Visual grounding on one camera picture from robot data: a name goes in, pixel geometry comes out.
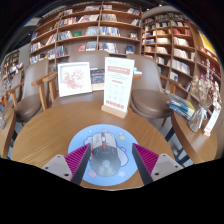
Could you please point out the white sign on wooden base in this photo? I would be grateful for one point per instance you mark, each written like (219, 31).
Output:
(117, 86)

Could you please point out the stack of books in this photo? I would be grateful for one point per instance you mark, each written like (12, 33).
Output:
(180, 106)

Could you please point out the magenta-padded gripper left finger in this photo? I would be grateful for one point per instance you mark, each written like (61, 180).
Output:
(76, 159)

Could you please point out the light blue flat book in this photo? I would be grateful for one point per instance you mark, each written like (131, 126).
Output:
(137, 71)

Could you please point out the beige padded wooden armchair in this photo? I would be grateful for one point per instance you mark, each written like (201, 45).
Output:
(31, 106)
(86, 58)
(150, 103)

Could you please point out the round light blue mouse pad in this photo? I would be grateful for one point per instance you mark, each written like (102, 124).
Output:
(80, 140)

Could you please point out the small white table sign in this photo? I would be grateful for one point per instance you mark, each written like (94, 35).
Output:
(212, 123)

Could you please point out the tall wooden bookshelf unit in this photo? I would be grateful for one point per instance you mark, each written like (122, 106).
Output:
(173, 43)

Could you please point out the distant wooden bookshelf unit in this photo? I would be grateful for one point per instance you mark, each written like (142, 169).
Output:
(11, 61)

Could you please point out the white framed flower picture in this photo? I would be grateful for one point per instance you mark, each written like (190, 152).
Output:
(74, 79)

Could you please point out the grey computer mouse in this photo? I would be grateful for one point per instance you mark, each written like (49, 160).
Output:
(104, 160)

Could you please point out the glass vase with dried flowers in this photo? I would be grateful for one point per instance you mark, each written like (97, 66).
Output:
(196, 121)

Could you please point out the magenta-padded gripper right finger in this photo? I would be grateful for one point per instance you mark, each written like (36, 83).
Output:
(146, 159)

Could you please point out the dark standing book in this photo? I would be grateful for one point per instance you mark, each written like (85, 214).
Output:
(97, 77)

